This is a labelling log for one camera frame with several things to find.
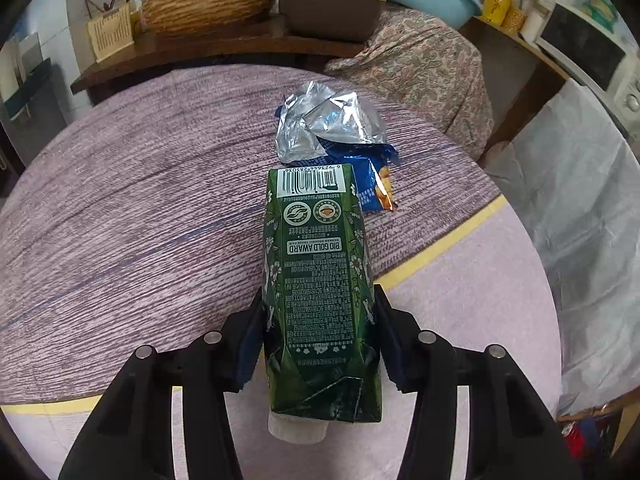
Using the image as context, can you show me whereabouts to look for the green milk carton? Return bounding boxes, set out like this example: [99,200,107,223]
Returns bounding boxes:
[262,165,382,445]

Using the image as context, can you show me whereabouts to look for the blue silver foil wrapper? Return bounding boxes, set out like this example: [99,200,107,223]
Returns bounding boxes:
[276,81,398,211]

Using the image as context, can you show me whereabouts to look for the purple woven table mat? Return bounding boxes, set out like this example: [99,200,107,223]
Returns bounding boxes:
[0,63,504,406]

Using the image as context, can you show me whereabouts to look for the white cloth cover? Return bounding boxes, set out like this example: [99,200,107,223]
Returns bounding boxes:
[486,80,639,415]

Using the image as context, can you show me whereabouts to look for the water dispenser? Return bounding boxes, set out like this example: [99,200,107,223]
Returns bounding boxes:
[1,32,66,166]

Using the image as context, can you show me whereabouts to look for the wooden side cabinet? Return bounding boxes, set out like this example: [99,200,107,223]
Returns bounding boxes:
[460,16,570,148]

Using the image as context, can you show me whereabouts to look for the floral patterned cloth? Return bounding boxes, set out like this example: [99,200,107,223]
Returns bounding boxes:
[324,4,494,160]

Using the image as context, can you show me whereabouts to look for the dark wooden counter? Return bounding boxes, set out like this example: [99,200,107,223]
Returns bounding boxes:
[70,15,363,105]

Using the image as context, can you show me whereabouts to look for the white microwave oven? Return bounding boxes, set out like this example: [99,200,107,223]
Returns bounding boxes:
[536,3,639,140]

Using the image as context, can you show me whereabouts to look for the wooden chopstick holder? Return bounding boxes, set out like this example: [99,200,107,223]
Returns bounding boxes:
[85,0,134,63]

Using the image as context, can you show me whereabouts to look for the woven wicker basket sink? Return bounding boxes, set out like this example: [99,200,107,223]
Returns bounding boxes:
[140,0,276,37]

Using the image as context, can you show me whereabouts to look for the green instant noodle cups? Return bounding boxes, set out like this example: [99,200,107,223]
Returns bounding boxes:
[580,0,618,32]

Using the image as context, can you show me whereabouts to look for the brown and cream pot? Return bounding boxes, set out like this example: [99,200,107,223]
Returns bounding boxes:
[278,0,387,44]

